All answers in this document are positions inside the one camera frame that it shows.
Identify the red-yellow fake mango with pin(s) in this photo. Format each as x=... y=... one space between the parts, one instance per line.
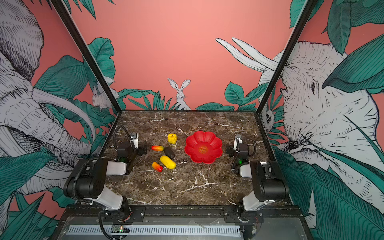
x=157 y=167
x=157 y=148

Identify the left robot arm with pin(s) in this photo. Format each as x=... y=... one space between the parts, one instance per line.
x=87 y=182

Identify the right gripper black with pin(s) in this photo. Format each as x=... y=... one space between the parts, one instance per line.
x=230 y=151

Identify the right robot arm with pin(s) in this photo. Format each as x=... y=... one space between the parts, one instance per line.
x=268 y=183

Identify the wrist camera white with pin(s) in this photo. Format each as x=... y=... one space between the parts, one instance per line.
x=134 y=140
x=238 y=140

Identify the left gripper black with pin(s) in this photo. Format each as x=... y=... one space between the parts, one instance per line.
x=139 y=150

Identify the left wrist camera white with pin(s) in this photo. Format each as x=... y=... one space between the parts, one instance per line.
x=134 y=140

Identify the black frame post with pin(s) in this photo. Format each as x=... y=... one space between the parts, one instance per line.
x=305 y=14
x=83 y=47

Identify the red flower-shaped fruit bowl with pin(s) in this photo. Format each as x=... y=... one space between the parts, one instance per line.
x=203 y=147

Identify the left black frame post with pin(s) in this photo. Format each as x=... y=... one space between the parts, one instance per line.
x=83 y=47

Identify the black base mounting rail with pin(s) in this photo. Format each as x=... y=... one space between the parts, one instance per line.
x=137 y=213

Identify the dark brown fake fruit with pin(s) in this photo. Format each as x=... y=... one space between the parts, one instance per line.
x=169 y=153

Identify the white slotted cable duct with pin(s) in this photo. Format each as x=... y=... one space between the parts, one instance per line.
x=131 y=230

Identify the right black frame post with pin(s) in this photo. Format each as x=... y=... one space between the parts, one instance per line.
x=305 y=14

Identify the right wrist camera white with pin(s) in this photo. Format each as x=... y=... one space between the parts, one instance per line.
x=238 y=140

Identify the long yellow fake fruit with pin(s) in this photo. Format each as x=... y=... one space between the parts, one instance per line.
x=168 y=162

